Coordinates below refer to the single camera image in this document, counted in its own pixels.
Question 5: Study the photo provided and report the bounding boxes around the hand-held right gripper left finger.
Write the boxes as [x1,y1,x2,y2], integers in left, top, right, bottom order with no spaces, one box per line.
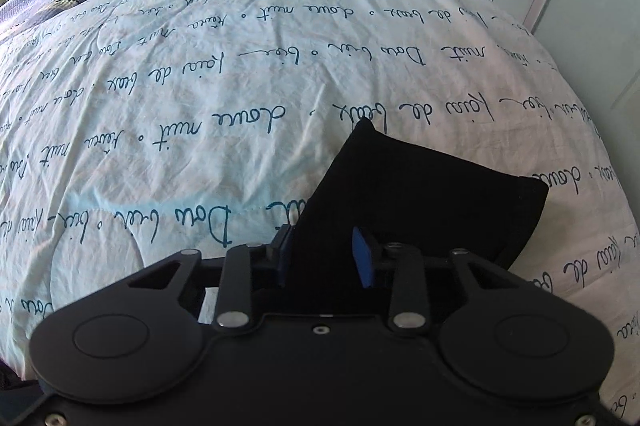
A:
[127,225,296,328]

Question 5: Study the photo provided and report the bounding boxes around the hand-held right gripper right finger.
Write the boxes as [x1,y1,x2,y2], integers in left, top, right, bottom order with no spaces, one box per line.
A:
[351,226,512,333]

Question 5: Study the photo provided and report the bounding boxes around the black pants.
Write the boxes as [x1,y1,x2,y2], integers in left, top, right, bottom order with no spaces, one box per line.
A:
[292,118,550,302]

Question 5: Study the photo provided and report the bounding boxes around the white script-printed duvet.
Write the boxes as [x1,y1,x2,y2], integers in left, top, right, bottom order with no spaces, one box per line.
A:
[0,0,640,422]

